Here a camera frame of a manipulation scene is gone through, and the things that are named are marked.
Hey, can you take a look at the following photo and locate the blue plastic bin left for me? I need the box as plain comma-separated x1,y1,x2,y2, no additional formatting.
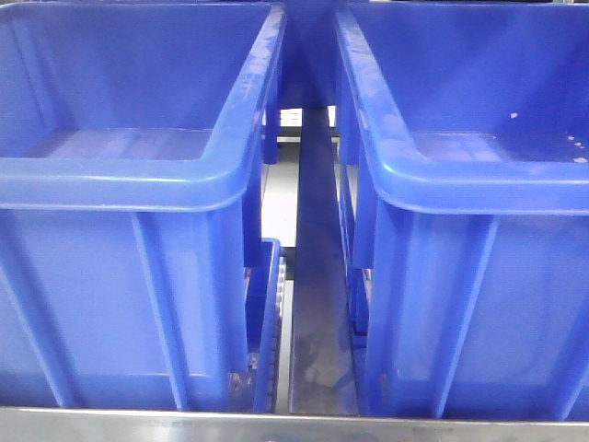
1,1,286,411

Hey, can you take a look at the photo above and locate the blue plastic bin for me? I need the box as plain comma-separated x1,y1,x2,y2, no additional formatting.
336,2,588,421
1,1,286,411

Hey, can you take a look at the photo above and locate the blue plastic bin right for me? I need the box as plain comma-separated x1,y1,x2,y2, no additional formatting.
336,2,588,421

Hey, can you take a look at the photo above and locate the white roller conveyor rail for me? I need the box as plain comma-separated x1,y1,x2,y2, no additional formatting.
271,256,287,414

